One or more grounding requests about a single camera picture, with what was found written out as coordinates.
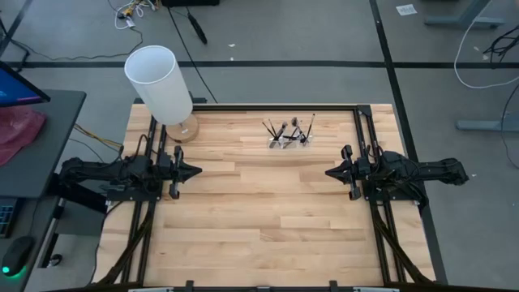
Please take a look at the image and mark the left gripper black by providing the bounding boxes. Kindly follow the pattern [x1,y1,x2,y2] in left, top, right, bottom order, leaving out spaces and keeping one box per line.
[157,144,203,200]

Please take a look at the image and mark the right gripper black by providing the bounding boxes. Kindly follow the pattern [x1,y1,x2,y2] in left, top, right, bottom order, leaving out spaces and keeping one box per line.
[324,144,373,201]

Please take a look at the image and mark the black fan makeup brush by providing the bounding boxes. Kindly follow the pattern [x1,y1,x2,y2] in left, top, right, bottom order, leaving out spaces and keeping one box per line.
[290,117,305,143]

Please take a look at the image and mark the long thin black makeup brush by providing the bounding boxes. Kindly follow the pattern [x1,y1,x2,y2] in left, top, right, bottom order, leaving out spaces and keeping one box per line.
[261,120,277,142]

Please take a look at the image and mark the clear acrylic brush organizer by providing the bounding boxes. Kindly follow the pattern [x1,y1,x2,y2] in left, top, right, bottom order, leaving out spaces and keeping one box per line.
[267,135,315,150]

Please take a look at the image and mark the white shade wooden base lamp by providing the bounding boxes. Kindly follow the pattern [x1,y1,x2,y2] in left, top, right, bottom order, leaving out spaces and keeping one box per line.
[123,45,200,144]

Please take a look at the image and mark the black desk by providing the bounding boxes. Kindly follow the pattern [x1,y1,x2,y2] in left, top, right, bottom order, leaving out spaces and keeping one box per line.
[0,89,88,200]

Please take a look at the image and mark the black handheld floor device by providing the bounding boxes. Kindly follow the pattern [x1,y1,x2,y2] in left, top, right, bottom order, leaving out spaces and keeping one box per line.
[187,14,208,45]

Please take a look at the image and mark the grey desk foot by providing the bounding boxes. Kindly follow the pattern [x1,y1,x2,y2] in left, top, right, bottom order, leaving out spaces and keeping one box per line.
[456,117,519,133]

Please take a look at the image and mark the dark grey side desk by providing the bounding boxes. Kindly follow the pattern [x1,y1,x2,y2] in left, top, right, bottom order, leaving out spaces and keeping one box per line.
[0,193,62,292]

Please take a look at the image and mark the black box on floor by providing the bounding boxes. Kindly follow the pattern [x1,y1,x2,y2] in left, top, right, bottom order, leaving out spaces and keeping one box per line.
[161,0,221,7]

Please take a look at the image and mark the red cloth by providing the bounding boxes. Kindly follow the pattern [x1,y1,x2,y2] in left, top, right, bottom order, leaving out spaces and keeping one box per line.
[0,105,47,167]

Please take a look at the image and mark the black keyboard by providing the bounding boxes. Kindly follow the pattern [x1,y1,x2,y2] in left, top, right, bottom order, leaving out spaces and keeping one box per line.
[0,197,19,239]

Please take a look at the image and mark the black computer mouse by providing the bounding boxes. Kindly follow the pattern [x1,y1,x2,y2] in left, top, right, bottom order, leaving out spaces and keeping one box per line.
[1,235,36,277]

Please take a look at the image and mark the black computer monitor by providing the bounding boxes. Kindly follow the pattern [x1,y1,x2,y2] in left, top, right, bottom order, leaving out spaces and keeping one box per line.
[0,60,52,109]

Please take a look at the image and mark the grey desk leg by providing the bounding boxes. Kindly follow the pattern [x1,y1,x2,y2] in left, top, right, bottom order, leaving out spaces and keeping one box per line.
[424,0,506,29]

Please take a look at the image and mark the black aluminium table frame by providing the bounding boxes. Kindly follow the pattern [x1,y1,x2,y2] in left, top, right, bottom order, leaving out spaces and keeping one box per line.
[92,97,449,292]

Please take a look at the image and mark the yellow cables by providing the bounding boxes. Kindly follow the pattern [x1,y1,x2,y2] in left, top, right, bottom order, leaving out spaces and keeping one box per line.
[72,123,123,149]

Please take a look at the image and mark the thin black power cord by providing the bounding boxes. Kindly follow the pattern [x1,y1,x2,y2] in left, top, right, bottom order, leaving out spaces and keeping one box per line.
[167,6,219,104]

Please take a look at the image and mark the long black floor cable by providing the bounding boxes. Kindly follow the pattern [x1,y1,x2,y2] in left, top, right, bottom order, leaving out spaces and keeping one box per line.
[0,24,144,62]

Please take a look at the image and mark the white floor cable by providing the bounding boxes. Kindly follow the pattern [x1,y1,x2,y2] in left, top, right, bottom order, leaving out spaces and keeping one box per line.
[453,0,519,89]

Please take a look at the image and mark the curved black floor cable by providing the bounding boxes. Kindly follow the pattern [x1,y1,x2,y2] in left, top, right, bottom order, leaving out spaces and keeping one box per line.
[500,83,519,170]

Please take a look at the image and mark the white cable bundle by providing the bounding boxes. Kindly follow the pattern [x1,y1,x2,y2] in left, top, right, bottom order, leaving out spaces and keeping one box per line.
[107,0,159,32]

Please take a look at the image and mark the black cable bundle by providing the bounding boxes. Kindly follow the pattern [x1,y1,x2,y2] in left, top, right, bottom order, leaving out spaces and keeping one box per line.
[482,24,519,58]

